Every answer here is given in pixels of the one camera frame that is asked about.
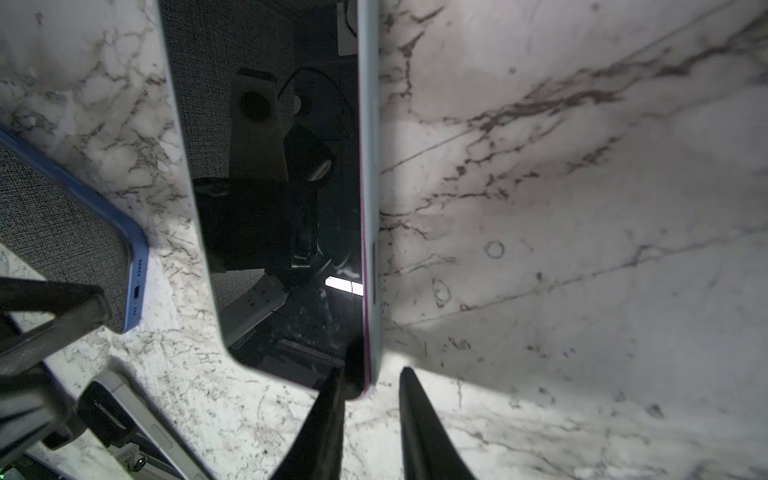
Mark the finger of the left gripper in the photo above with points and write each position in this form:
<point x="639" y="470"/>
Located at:
<point x="77" y="310"/>

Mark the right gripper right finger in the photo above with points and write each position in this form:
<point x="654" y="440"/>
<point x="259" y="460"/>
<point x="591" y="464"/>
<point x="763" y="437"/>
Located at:
<point x="426" y="448"/>

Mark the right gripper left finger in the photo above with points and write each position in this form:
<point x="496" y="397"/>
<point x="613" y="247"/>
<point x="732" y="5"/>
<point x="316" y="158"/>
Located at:
<point x="317" y="451"/>

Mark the black phone screen up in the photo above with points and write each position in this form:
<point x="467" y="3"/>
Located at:
<point x="67" y="232"/>
<point x="136" y="438"/>

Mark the black screen purple phone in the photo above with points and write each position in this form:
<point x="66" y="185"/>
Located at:
<point x="282" y="198"/>

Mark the light blue phone case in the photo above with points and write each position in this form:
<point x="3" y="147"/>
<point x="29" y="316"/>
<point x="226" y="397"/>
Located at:
<point x="371" y="180"/>

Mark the black phone front screen up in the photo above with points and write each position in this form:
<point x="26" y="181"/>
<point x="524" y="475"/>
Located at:
<point x="136" y="438"/>

